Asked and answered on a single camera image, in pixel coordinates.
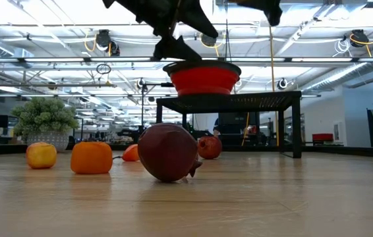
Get orange persimmon fruit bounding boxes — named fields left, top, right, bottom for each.
left=71, top=142, right=113, bottom=175

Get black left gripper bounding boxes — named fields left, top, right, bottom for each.
left=102, top=0, right=219, bottom=62

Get dark red pomegranate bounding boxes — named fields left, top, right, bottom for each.
left=137, top=122, right=204, bottom=184

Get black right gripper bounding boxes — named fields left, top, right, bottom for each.
left=237, top=0, right=283, bottom=26

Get black hanging cable ring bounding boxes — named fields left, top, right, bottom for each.
left=96, top=63, right=112, bottom=76

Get black aluminium table frame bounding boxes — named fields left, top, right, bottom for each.
left=0, top=143, right=373, bottom=159

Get red grey collapsible colander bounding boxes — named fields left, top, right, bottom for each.
left=162, top=60, right=242, bottom=97

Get red box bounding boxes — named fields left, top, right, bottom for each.
left=311, top=133, right=335, bottom=143

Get black perforated metal stand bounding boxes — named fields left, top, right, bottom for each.
left=156, top=91, right=302, bottom=159

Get green plant in white pot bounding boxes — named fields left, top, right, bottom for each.
left=11, top=97, right=80, bottom=153

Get person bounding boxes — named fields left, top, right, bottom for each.
left=213, top=117, right=223, bottom=138

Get black ceiling cable reel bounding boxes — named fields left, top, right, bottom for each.
left=349, top=28, right=371, bottom=49
left=84, top=29, right=121, bottom=57
left=199, top=32, right=224, bottom=49

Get small red apple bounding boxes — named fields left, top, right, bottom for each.
left=197, top=136, right=223, bottom=161

